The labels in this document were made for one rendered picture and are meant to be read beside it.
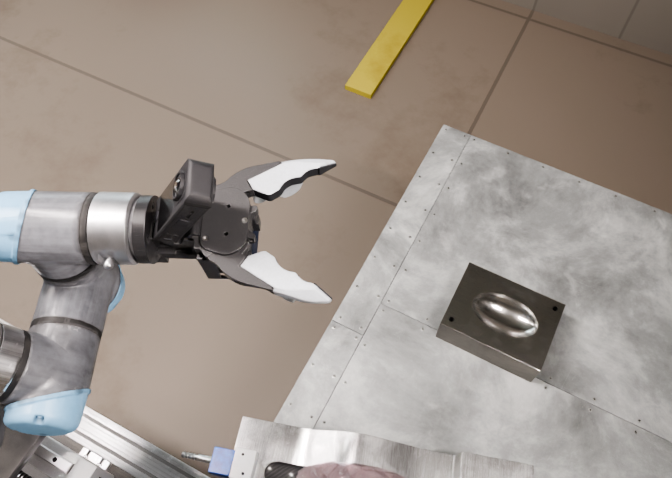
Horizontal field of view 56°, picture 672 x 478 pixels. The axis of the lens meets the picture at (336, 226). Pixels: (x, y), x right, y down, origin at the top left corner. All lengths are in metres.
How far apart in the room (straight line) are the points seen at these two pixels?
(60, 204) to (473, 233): 0.95
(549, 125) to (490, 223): 1.35
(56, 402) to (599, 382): 0.99
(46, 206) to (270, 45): 2.32
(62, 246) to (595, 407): 1.00
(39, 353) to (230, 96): 2.13
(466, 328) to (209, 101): 1.79
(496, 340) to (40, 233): 0.85
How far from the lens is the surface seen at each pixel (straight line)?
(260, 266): 0.62
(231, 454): 1.17
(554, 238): 1.46
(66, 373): 0.72
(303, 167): 0.66
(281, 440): 1.17
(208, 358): 2.16
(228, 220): 0.63
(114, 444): 1.91
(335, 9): 3.10
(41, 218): 0.68
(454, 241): 1.40
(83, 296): 0.75
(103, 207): 0.66
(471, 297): 1.27
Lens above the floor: 2.00
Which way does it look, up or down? 59 degrees down
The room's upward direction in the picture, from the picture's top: straight up
